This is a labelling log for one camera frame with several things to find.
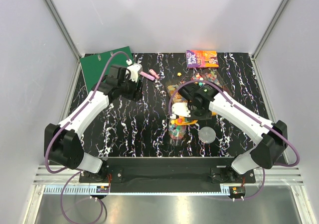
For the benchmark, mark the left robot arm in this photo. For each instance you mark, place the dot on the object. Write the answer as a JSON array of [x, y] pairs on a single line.
[[62, 144]]

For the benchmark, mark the aluminium frame rail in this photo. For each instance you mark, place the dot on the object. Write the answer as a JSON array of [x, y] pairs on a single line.
[[218, 175]]

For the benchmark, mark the round clear jar lid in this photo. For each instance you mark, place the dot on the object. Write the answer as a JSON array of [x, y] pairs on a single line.
[[207, 134]]

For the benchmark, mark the light pink highlighter pen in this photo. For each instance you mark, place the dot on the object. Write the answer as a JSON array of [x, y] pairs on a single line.
[[148, 76]]

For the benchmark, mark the green ring binder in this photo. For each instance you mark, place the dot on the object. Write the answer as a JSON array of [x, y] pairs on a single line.
[[93, 65]]

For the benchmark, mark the clear acrylic candy tray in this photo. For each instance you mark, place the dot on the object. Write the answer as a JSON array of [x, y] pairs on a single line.
[[199, 84]]

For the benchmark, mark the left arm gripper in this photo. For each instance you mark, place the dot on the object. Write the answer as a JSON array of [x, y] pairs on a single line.
[[136, 94]]

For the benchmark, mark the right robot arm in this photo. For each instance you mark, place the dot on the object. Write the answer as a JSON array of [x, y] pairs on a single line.
[[270, 138]]

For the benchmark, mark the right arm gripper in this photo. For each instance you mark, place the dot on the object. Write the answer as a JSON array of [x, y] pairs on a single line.
[[207, 115]]

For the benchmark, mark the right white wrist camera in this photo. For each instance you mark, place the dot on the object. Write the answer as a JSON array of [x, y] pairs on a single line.
[[180, 109]]

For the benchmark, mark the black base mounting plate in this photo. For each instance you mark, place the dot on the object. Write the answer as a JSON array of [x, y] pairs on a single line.
[[175, 186]]

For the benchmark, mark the Roald Dahl book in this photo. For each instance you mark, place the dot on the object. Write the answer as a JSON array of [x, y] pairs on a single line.
[[200, 59]]

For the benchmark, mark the clear candy jar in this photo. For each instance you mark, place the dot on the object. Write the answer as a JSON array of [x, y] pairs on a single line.
[[176, 133]]

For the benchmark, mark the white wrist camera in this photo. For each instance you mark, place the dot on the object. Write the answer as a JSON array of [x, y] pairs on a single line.
[[180, 109], [133, 69]]

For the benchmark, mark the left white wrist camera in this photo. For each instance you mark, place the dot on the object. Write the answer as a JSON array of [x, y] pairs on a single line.
[[133, 69]]

